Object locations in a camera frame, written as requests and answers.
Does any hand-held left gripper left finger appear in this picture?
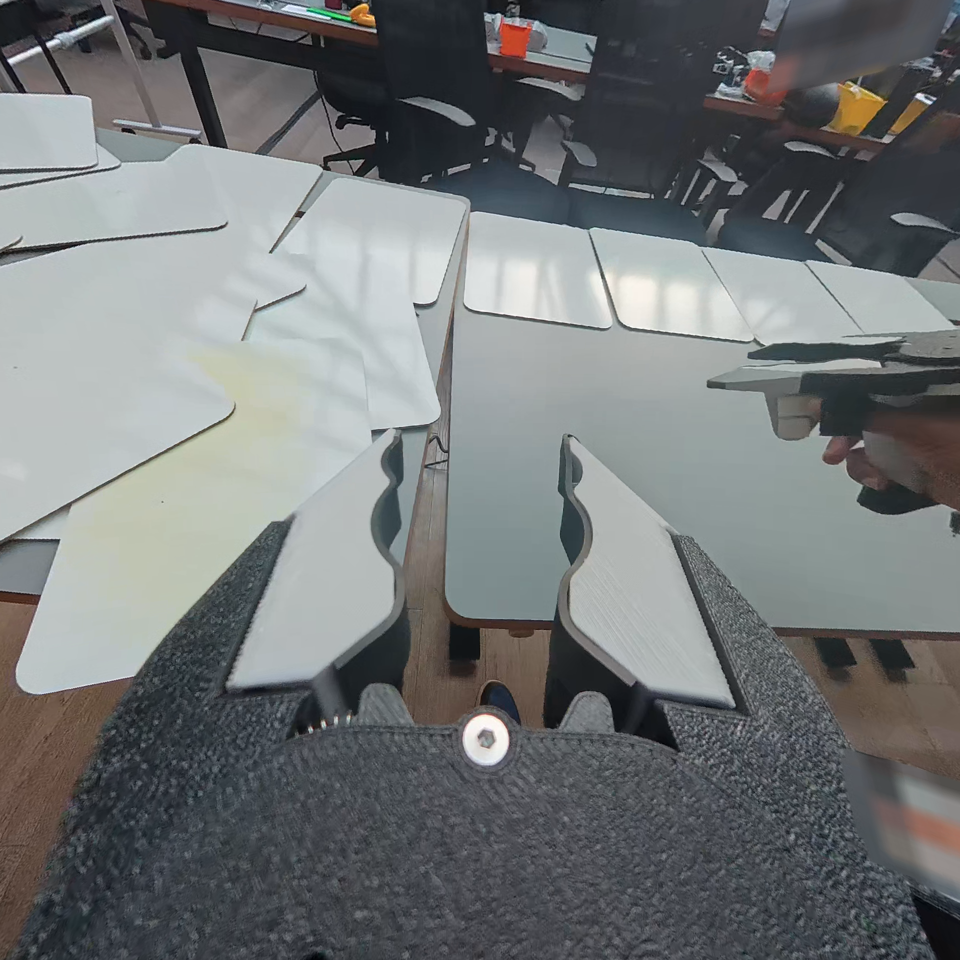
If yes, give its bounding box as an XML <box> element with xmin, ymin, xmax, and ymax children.
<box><xmin>225</xmin><ymin>429</ymin><xmax>412</xmax><ymax>735</ymax></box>

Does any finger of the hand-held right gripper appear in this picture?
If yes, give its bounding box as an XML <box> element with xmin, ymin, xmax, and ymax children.
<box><xmin>747</xmin><ymin>337</ymin><xmax>912</xmax><ymax>369</ymax></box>
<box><xmin>707</xmin><ymin>366</ymin><xmax>824</xmax><ymax>441</ymax></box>

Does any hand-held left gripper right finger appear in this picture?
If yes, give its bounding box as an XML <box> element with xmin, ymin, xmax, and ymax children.
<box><xmin>543</xmin><ymin>433</ymin><xmax>738</xmax><ymax>744</ymax></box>

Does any cluttered work desk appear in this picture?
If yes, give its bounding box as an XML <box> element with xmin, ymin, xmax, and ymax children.
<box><xmin>142</xmin><ymin>0</ymin><xmax>597</xmax><ymax>151</ymax></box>

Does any person's right hand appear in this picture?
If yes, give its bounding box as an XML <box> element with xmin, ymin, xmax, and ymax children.
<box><xmin>822</xmin><ymin>408</ymin><xmax>960</xmax><ymax>505</ymax></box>

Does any black office chair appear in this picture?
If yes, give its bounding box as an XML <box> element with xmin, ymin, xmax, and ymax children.
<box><xmin>817</xmin><ymin>97</ymin><xmax>960</xmax><ymax>279</ymax></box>
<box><xmin>322</xmin><ymin>0</ymin><xmax>594</xmax><ymax>226</ymax></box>
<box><xmin>697</xmin><ymin>138</ymin><xmax>849</xmax><ymax>260</ymax></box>
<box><xmin>558</xmin><ymin>0</ymin><xmax>740</xmax><ymax>249</ymax></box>

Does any blue black shoe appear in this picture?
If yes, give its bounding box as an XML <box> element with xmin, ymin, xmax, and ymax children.
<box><xmin>480</xmin><ymin>681</ymin><xmax>522</xmax><ymax>727</ymax></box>

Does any yellow storage bin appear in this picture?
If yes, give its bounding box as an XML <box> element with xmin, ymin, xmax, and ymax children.
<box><xmin>836</xmin><ymin>81</ymin><xmax>886</xmax><ymax>136</ymax></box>

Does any black helmet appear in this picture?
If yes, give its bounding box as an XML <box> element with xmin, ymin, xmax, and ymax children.
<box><xmin>787</xmin><ymin>82</ymin><xmax>843</xmax><ymax>125</ymax></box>

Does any row of white boards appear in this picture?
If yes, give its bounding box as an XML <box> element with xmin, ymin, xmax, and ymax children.
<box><xmin>463</xmin><ymin>211</ymin><xmax>957</xmax><ymax>346</ymax></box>

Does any pile of white boards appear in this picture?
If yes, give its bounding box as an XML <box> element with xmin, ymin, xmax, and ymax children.
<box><xmin>0</xmin><ymin>93</ymin><xmax>470</xmax><ymax>695</ymax></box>

